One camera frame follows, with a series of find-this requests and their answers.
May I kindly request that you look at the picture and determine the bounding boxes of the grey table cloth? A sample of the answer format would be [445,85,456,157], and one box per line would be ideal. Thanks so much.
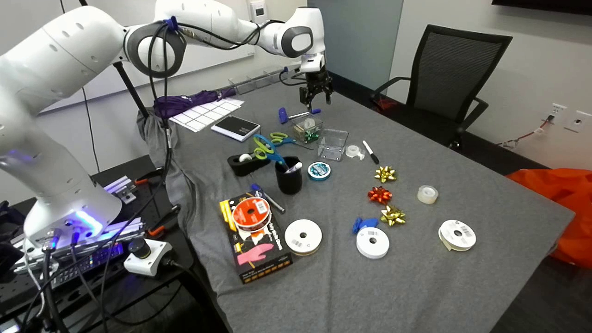
[140,96,576,333]

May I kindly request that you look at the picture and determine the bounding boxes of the black office chair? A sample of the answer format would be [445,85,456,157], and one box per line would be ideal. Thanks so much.
[371,24,513,150]

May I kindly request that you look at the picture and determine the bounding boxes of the white ribbon spool middle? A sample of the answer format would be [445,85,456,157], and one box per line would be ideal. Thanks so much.
[356,227,391,259]

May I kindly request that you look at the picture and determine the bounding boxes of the white ribbon spool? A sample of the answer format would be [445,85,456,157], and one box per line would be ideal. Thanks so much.
[356,227,391,259]
[439,220,478,251]
[286,218,323,255]

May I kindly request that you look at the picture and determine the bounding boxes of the whiteboard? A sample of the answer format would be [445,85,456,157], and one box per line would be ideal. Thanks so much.
[36,0,256,116]

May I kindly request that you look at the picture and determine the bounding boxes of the green blue scissors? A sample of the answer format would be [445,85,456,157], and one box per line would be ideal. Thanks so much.
[252,131,304,164]

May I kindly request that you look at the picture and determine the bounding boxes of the gold gift bow upper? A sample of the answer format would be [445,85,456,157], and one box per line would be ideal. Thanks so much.
[376,166,397,183]

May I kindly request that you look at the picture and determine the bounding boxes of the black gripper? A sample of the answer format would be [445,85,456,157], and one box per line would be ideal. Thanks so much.
[301,68,334,105]

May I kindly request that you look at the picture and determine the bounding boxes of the orange bag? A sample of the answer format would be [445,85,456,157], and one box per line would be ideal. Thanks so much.
[510,168,592,268]

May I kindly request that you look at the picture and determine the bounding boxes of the blue white marker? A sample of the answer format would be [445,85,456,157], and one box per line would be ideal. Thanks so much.
[278,107,323,124]

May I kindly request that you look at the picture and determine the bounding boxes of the teal ribbon spool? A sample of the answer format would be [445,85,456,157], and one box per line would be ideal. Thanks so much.
[308,161,332,181]

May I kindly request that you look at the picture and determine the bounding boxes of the white grid paper sheet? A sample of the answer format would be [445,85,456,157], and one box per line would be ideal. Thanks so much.
[173,98,243,133]

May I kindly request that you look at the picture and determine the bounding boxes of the black tray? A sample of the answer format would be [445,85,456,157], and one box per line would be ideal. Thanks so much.
[228,153,269,177]

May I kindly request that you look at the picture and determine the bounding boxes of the blue pen near cup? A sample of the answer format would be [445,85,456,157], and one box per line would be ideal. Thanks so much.
[251,183,286,212]

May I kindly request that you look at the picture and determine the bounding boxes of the black tripod pole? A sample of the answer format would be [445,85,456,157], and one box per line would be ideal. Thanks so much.
[114,61,149,118]

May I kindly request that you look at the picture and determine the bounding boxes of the purple cloth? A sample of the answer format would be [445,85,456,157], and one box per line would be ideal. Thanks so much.
[154,88,236,118]

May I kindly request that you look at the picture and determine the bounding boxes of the white wall thermostat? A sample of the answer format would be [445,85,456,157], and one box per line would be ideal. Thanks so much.
[251,0,269,24]

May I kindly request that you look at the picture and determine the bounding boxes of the gold gift bow lower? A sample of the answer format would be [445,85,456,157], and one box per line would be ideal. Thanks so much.
[382,205,408,227]

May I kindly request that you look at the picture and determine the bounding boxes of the red gift bow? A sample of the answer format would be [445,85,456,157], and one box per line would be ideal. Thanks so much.
[369,187,393,203]

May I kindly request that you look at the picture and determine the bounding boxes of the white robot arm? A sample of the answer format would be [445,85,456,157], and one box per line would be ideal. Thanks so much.
[0,0,326,246]

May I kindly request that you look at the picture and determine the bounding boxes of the blue gift bow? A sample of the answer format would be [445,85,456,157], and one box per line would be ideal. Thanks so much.
[352,218,380,235]

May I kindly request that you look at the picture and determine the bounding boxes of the black marker pen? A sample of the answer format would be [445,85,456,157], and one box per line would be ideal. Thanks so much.
[363,140,380,164]

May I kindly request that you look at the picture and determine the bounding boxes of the small clear tape dispenser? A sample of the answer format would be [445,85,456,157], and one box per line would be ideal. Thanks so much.
[347,144,365,161]

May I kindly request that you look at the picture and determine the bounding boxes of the white ribbon spool left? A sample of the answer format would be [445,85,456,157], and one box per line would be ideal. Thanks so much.
[286,218,323,255]

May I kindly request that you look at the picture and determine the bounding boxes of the gold gift bow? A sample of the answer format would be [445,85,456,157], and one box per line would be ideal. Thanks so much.
[376,166,397,183]
[382,205,408,227]

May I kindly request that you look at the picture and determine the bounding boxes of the black flat product box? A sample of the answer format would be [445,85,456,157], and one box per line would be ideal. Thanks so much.
[219,194,293,285]

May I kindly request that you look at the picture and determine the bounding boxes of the black pen cup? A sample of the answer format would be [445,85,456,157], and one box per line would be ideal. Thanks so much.
[277,155,302,194]

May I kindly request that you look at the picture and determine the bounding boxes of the clear square plastic box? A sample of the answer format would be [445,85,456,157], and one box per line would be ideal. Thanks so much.
[319,127,349,161]

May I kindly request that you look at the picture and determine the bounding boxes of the white ribbon spool right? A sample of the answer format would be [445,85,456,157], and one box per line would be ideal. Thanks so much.
[439,220,478,251]

